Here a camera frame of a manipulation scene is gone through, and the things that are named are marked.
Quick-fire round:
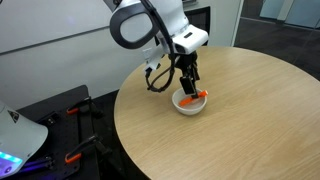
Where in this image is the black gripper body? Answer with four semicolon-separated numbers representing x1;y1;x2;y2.
174;51;201;80

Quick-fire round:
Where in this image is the orange carrot toy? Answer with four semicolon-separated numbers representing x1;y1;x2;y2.
178;89;209;108

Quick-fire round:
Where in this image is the white ceramic bowl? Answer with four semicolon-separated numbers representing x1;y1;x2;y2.
171;87;208;116

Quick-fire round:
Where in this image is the black breadboard mounting plate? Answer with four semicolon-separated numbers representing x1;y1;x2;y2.
14;84;101;180

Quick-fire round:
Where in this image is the black looped gripper cable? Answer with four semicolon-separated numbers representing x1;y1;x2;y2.
139;0;178;94

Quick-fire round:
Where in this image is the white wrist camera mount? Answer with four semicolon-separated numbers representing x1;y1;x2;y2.
142;46;165;77

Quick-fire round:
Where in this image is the black clamp with orange handle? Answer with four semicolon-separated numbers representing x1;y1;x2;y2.
64;134;113;164
65;96;104;118

